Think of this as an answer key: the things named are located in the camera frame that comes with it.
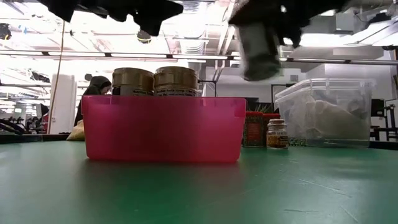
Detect black aluminium table frame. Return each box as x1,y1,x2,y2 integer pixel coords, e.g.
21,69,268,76
0,133,398,151

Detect gold-lidded spice jar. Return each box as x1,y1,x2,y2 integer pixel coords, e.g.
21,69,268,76
153,65,199,97
111,67,155,96
238,24,282,82

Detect yellow cable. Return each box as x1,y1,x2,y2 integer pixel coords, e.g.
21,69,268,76
46,20,67,135

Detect person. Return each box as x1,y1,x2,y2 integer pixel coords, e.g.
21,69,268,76
73,75,113,128

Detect pink plastic bin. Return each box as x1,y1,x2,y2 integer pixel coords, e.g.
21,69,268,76
81,95,247,164

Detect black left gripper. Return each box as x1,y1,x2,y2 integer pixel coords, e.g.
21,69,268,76
39,0,184,37

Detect black overhead camera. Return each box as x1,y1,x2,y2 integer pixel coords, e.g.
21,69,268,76
136,28,152,44

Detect green table mat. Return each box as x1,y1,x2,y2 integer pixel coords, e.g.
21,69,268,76
0,140,398,224

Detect clear plastic storage container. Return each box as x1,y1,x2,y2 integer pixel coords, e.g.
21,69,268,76
274,77,377,149

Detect overhead frame rail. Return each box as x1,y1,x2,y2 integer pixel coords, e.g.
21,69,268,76
0,51,398,66

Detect white building column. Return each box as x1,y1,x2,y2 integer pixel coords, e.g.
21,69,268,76
49,73,78,135

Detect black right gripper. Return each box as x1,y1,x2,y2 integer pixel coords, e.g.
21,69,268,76
228,0,349,49

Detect grey cloth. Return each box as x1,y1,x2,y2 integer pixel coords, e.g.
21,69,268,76
287,93,317,139
310,99,373,141

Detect small glass spice jar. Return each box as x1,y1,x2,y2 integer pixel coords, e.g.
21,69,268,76
266,118,289,149

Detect pale yellow cloth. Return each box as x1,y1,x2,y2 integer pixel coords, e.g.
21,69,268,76
66,119,85,142

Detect black equipment stand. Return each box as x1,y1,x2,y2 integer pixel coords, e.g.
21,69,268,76
369,98,398,141

